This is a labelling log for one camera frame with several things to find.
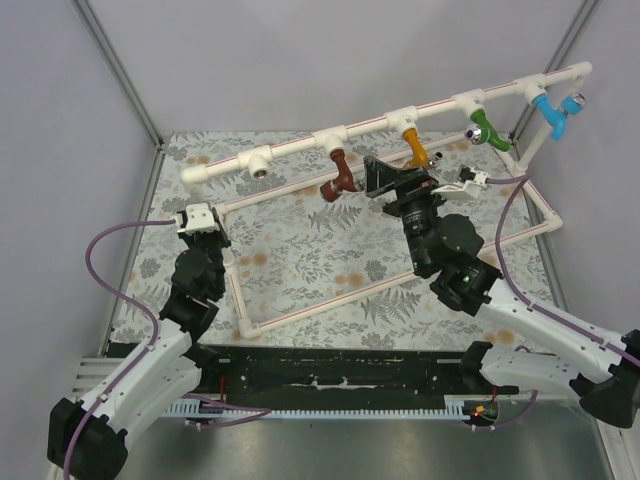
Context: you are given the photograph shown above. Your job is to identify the aluminium frame profile left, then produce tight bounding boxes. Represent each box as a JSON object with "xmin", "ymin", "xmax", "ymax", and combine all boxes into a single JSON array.
[{"xmin": 70, "ymin": 0, "xmax": 164, "ymax": 150}]

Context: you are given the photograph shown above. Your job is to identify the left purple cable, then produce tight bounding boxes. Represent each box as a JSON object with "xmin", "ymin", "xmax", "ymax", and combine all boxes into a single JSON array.
[{"xmin": 64, "ymin": 217, "xmax": 274, "ymax": 480}]

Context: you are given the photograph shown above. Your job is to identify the aluminium frame profile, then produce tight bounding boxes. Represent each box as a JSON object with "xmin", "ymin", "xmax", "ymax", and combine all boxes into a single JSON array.
[
  {"xmin": 70, "ymin": 0, "xmax": 164, "ymax": 150},
  {"xmin": 546, "ymin": 0, "xmax": 602, "ymax": 72}
]

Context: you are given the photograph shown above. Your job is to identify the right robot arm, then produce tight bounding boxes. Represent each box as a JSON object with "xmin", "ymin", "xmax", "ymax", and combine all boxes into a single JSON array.
[{"xmin": 364, "ymin": 156, "xmax": 639, "ymax": 429}]

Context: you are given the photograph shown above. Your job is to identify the white PVC pipe frame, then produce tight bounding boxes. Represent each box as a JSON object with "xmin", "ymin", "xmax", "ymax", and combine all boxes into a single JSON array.
[{"xmin": 178, "ymin": 60, "xmax": 594, "ymax": 341}]

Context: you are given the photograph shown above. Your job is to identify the floral patterned table mat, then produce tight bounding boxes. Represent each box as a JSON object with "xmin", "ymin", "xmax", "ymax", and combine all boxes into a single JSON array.
[{"xmin": 110, "ymin": 132, "xmax": 552, "ymax": 350}]

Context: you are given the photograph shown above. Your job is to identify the orange water faucet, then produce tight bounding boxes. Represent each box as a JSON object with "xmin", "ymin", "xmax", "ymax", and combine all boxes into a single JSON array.
[{"xmin": 402, "ymin": 127, "xmax": 443, "ymax": 169}]

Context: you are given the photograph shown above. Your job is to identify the green water faucet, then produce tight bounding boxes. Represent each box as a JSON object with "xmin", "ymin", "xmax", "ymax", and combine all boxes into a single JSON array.
[{"xmin": 465, "ymin": 108, "xmax": 511, "ymax": 152}]

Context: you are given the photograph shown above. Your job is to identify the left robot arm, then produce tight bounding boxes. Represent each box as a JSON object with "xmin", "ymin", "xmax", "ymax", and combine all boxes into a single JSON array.
[{"xmin": 47, "ymin": 203, "xmax": 231, "ymax": 479}]

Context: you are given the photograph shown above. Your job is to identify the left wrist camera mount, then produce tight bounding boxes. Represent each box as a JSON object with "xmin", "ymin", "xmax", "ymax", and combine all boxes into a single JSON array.
[{"xmin": 174, "ymin": 202, "xmax": 222, "ymax": 236}]

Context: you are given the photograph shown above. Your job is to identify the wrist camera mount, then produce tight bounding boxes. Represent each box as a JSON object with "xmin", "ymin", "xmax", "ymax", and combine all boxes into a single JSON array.
[
  {"xmin": 431, "ymin": 166, "xmax": 489, "ymax": 201},
  {"xmin": 174, "ymin": 202, "xmax": 222, "ymax": 236}
]

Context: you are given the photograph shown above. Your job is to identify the blue water faucet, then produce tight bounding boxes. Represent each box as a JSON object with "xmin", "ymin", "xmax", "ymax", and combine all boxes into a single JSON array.
[{"xmin": 532, "ymin": 93, "xmax": 586, "ymax": 141}]

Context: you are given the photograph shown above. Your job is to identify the white slotted cable duct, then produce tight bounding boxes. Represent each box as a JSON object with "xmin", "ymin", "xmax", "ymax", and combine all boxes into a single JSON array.
[{"xmin": 167, "ymin": 395, "xmax": 471, "ymax": 418}]

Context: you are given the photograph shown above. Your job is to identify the brown water faucet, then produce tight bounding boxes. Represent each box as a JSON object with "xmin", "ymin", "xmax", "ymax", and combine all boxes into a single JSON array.
[{"xmin": 319, "ymin": 148, "xmax": 361, "ymax": 203}]

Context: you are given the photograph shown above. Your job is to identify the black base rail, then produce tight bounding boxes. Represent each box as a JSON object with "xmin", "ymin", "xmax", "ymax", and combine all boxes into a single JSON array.
[{"xmin": 112, "ymin": 341, "xmax": 518, "ymax": 410}]

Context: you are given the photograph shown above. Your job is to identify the aluminium frame profile right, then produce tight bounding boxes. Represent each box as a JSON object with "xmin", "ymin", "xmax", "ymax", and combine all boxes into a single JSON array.
[{"xmin": 546, "ymin": 0, "xmax": 602, "ymax": 72}]

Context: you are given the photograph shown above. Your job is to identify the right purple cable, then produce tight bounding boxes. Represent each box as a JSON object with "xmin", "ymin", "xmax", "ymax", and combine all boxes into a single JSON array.
[{"xmin": 482, "ymin": 173, "xmax": 640, "ymax": 430}]

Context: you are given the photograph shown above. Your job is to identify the purple cable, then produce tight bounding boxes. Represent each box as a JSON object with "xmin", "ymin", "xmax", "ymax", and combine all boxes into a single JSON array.
[
  {"xmin": 64, "ymin": 217, "xmax": 274, "ymax": 480},
  {"xmin": 482, "ymin": 173, "xmax": 640, "ymax": 430}
]

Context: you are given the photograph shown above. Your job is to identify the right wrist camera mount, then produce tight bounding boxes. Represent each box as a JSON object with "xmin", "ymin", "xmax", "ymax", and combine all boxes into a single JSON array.
[{"xmin": 431, "ymin": 166, "xmax": 489, "ymax": 201}]

